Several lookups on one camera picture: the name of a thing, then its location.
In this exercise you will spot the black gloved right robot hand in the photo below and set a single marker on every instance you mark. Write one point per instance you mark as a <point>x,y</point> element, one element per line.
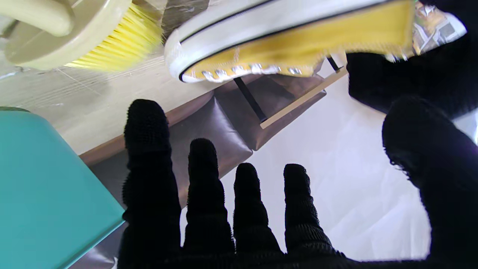
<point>149,224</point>

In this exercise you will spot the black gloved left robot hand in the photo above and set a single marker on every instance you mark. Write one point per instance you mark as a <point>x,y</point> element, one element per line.
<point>429,74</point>

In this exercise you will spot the yellow canvas sneaker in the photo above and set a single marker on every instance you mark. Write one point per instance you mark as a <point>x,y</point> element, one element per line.
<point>298,41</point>

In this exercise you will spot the wooden shoe brush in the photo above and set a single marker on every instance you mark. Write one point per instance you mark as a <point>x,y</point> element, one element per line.
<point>56,41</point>

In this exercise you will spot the green plastic basket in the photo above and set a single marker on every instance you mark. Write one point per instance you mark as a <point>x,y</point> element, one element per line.
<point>48,194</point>

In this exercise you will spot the dark brown leather sofa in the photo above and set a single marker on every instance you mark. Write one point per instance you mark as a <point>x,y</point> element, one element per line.
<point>209,123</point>

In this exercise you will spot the small wooden black-legged bench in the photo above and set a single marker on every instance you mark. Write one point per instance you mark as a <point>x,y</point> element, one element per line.
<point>298,101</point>

